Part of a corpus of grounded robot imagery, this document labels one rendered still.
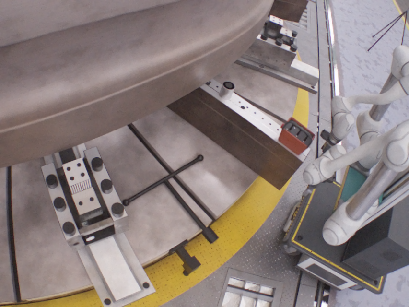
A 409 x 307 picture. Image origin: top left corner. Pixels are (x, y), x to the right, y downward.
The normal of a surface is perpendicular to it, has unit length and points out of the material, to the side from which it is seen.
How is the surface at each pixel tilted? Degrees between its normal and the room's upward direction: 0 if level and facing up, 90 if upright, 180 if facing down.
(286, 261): 0
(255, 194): 0
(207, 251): 0
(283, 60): 90
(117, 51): 77
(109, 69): 50
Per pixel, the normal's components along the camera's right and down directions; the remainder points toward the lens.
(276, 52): -0.23, 0.77
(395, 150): -0.77, 0.30
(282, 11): 0.15, 0.83
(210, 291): 0.22, -0.55
